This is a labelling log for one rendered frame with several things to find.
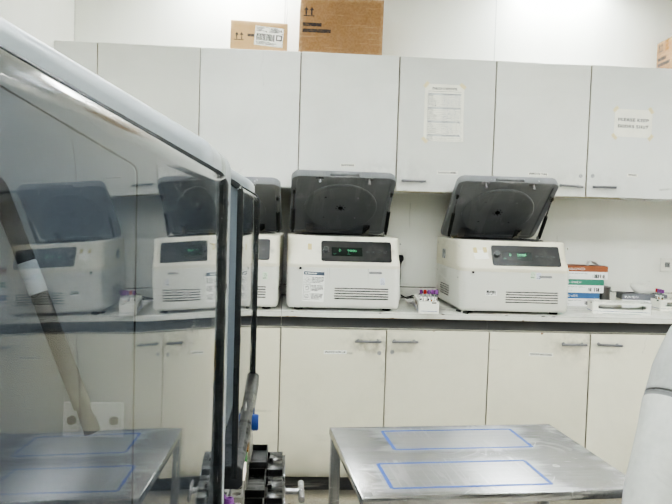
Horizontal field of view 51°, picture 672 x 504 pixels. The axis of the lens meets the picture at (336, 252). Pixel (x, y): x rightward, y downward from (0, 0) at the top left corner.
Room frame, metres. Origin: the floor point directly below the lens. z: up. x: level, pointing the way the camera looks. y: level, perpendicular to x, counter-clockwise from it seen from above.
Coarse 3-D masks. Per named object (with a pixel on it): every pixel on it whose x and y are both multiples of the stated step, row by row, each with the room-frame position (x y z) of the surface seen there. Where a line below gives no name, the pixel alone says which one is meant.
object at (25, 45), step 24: (0, 24) 0.73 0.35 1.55; (24, 48) 0.73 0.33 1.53; (48, 48) 0.74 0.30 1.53; (72, 72) 0.74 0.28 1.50; (96, 96) 0.74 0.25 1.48; (120, 96) 0.74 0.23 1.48; (144, 120) 0.74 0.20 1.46; (168, 120) 0.75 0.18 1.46; (192, 144) 0.74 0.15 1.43; (216, 168) 0.78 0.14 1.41
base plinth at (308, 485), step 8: (288, 480) 3.41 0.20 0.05; (296, 480) 3.41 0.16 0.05; (304, 480) 3.42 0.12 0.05; (312, 480) 3.42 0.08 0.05; (320, 480) 3.42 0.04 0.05; (328, 480) 3.42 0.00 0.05; (344, 480) 3.43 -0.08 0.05; (304, 488) 3.41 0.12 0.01; (312, 488) 3.42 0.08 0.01; (320, 488) 3.42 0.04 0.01; (328, 488) 3.42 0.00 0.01; (344, 488) 3.43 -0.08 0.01; (352, 488) 3.43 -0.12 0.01
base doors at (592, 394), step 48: (288, 336) 3.36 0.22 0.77; (336, 336) 3.37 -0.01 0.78; (384, 336) 3.38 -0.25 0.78; (432, 336) 3.41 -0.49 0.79; (480, 336) 3.43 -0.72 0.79; (528, 336) 3.45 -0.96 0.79; (576, 336) 3.46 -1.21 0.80; (624, 336) 3.48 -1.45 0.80; (288, 384) 3.36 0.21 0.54; (336, 384) 3.37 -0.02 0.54; (432, 384) 3.41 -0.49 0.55; (480, 384) 3.43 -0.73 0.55; (528, 384) 3.45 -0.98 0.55; (576, 384) 3.46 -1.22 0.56; (624, 384) 3.48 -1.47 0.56; (288, 432) 3.36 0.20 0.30; (576, 432) 3.46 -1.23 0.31; (624, 432) 3.48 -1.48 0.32
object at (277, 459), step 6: (270, 456) 1.53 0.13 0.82; (276, 456) 1.56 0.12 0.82; (282, 456) 1.56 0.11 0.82; (270, 462) 1.52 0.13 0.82; (276, 462) 1.52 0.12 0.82; (282, 462) 1.52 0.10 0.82; (270, 468) 1.48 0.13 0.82; (276, 468) 1.48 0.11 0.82; (282, 468) 1.49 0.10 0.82; (270, 474) 1.47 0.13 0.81; (276, 474) 1.48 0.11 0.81; (282, 474) 1.48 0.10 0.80; (300, 480) 1.58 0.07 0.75; (300, 486) 1.55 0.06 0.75; (288, 492) 1.53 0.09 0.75; (294, 492) 1.53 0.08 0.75; (300, 492) 1.51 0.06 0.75; (300, 498) 1.49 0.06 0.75
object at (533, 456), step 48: (336, 432) 1.73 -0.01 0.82; (384, 432) 1.75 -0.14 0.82; (432, 432) 1.76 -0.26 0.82; (480, 432) 1.77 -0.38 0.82; (528, 432) 1.78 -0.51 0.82; (336, 480) 1.75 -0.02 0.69; (384, 480) 1.42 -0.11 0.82; (432, 480) 1.43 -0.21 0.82; (480, 480) 1.44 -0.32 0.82; (528, 480) 1.45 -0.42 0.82; (576, 480) 1.46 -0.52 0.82; (624, 480) 1.46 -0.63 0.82
